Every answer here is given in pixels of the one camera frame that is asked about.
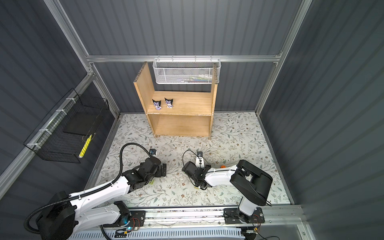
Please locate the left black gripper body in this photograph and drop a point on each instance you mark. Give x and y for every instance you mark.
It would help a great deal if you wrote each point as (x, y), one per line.
(159, 173)

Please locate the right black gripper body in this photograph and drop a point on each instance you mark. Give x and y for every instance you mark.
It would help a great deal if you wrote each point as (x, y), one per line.
(203, 170)

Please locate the black purple figurine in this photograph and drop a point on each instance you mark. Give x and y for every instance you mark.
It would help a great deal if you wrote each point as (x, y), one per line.
(157, 104)
(169, 103)

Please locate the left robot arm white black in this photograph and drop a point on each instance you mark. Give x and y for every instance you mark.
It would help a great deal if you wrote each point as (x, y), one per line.
(67, 214)

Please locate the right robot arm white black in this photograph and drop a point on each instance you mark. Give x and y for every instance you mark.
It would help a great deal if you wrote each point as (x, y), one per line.
(252, 182)

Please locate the wooden two-tier shelf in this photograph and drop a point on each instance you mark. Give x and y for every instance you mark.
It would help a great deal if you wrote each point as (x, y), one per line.
(191, 116)

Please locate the yellow green marker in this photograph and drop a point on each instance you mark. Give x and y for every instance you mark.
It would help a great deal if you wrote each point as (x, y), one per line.
(85, 146)

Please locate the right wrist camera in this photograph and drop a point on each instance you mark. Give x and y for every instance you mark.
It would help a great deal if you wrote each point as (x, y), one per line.
(200, 162)

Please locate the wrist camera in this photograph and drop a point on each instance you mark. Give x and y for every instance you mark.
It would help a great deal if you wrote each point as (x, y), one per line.
(200, 162)
(153, 152)

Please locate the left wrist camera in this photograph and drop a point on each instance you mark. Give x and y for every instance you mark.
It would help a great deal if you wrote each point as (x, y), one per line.
(153, 152)

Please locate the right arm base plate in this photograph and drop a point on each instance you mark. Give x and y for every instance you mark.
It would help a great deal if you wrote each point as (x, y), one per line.
(235, 216)

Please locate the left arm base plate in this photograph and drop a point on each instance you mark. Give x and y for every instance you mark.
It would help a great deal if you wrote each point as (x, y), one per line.
(132, 219)

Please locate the white ribbed cable duct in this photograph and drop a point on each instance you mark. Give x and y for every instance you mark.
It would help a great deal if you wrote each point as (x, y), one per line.
(213, 233)

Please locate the black wire basket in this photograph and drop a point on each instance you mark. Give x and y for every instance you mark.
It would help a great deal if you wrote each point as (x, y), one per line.
(63, 135)

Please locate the aluminium rail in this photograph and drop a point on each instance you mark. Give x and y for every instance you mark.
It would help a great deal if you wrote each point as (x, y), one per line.
(195, 217)

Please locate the white wire mesh basket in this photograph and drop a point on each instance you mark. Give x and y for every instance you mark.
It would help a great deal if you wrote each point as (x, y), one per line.
(186, 73)

